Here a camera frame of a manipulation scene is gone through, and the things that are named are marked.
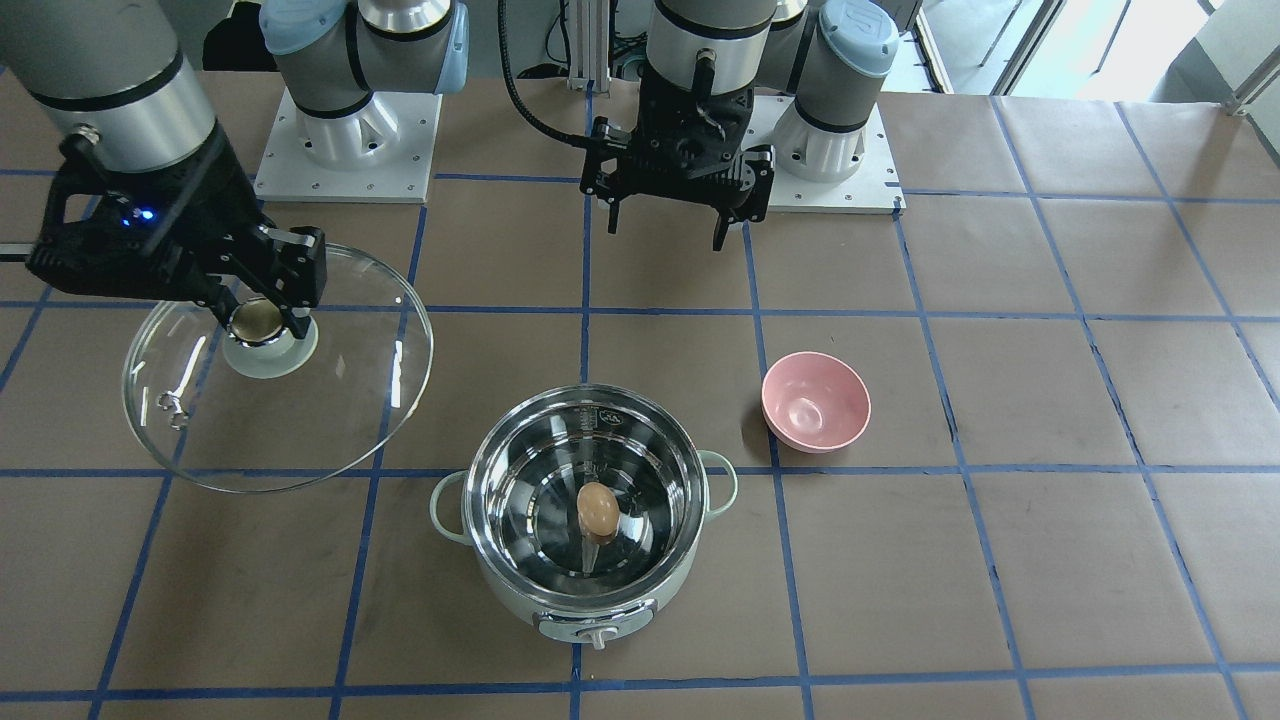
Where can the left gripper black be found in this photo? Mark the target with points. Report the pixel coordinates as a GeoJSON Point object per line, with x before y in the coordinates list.
{"type": "Point", "coordinates": [612, 165]}

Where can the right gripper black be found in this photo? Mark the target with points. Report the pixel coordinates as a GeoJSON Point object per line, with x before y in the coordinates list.
{"type": "Point", "coordinates": [203, 222]}

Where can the glass pot lid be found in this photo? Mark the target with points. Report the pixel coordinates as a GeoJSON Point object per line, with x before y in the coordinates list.
{"type": "Point", "coordinates": [249, 409]}

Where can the brown egg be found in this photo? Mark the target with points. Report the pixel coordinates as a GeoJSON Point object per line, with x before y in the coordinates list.
{"type": "Point", "coordinates": [598, 511]}

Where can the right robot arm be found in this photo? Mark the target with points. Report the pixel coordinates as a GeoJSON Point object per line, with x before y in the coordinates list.
{"type": "Point", "coordinates": [116, 68]}

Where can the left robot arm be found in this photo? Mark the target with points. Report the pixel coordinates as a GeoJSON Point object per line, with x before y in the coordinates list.
{"type": "Point", "coordinates": [831, 57]}

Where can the pale green cooking pot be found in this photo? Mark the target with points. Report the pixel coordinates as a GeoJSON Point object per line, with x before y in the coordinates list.
{"type": "Point", "coordinates": [515, 506]}

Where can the pink bowl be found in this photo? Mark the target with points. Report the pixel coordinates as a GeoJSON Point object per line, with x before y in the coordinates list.
{"type": "Point", "coordinates": [815, 403]}

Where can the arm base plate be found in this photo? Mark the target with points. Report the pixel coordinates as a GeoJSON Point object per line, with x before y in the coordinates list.
{"type": "Point", "coordinates": [816, 171]}
{"type": "Point", "coordinates": [382, 153]}

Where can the aluminium frame post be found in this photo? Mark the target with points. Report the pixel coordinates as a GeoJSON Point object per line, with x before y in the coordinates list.
{"type": "Point", "coordinates": [589, 46]}

